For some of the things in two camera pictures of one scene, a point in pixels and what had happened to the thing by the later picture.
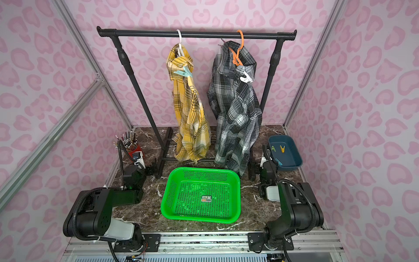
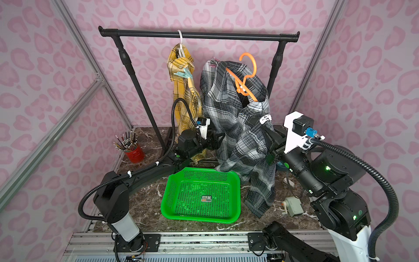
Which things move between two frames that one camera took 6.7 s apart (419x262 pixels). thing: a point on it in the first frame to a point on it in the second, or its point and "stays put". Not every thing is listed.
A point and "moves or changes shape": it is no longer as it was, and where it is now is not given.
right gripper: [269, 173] to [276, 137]
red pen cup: [129, 143] stays put
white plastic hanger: [180, 47] stays put
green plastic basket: [210, 195] stays put
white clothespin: [247, 79] to [265, 118]
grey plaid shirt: [235, 100] moves or changes shape
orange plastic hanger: [237, 60] to [240, 87]
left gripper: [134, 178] to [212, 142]
